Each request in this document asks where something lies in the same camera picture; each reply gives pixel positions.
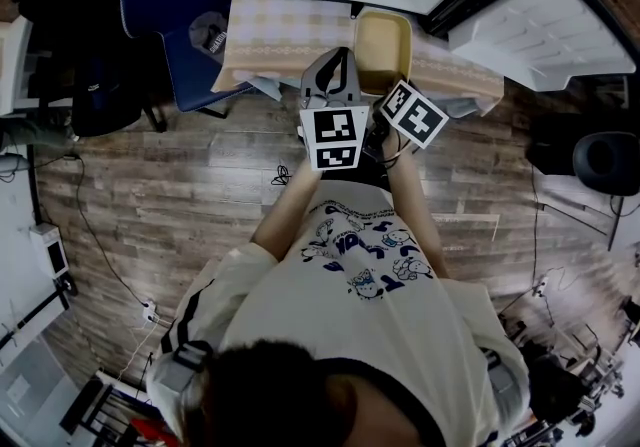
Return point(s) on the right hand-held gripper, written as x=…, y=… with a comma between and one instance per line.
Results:
x=414, y=116

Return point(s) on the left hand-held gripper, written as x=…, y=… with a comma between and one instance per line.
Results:
x=334, y=132

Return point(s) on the beige container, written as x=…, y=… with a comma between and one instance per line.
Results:
x=382, y=47

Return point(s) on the person's left forearm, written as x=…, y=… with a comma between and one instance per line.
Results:
x=290, y=215

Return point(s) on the person's right forearm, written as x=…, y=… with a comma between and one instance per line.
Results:
x=412, y=215

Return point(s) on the table with checkered tablecloth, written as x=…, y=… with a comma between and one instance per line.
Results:
x=280, y=35

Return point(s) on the person's black shorts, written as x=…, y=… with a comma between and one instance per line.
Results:
x=357, y=174

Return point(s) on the grey cap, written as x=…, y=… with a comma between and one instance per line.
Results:
x=210, y=34

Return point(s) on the black speaker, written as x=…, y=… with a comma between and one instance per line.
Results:
x=595, y=155

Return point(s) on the blue chair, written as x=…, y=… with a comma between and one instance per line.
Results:
x=160, y=10

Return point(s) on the person's white printed shirt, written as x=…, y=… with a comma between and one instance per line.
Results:
x=360, y=325

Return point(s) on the white power strip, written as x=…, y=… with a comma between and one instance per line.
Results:
x=150, y=312

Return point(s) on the white wall device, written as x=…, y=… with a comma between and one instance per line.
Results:
x=50, y=250

